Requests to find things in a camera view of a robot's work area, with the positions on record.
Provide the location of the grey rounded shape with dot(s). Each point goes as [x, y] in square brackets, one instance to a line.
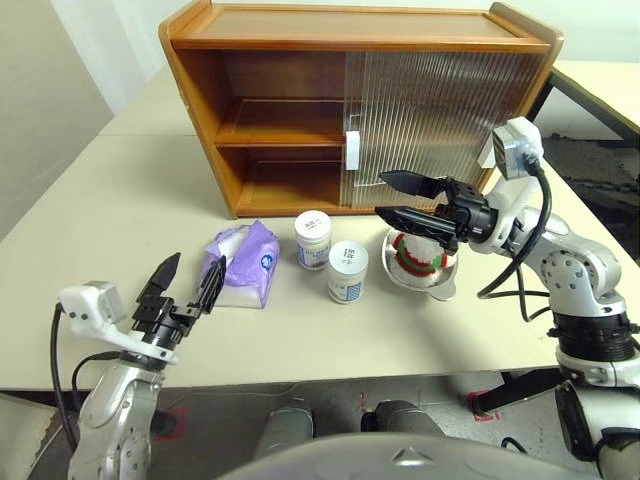
[287, 430]
[405, 417]

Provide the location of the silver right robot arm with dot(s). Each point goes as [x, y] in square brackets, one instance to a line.
[580, 265]

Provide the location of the ribbed glass sliding door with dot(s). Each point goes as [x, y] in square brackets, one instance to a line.
[520, 85]
[353, 90]

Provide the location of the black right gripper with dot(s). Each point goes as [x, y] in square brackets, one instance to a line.
[465, 207]

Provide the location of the grey domed robot cover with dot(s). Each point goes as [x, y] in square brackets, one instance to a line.
[400, 465]

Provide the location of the wooden cabinet shelf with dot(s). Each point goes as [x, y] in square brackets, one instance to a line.
[280, 125]

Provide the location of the wooden cabinet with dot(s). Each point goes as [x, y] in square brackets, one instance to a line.
[280, 30]

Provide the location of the white bowl with knitted item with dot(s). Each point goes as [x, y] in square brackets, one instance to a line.
[441, 292]

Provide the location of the cream table with black frame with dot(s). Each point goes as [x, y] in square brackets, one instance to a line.
[590, 102]

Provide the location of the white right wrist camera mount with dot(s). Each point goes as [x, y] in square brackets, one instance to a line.
[525, 131]

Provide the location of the black table leg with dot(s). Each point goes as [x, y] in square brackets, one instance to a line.
[520, 387]

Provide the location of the white red green knitted toy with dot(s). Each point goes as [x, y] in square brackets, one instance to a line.
[420, 260]

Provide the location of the purple tissue pack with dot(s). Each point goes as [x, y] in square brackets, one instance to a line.
[255, 250]

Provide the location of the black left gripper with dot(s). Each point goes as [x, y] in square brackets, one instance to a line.
[160, 322]

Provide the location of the white plastic bottle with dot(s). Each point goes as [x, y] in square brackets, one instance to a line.
[347, 280]
[312, 245]

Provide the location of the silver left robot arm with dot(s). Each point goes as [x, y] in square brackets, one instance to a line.
[115, 415]

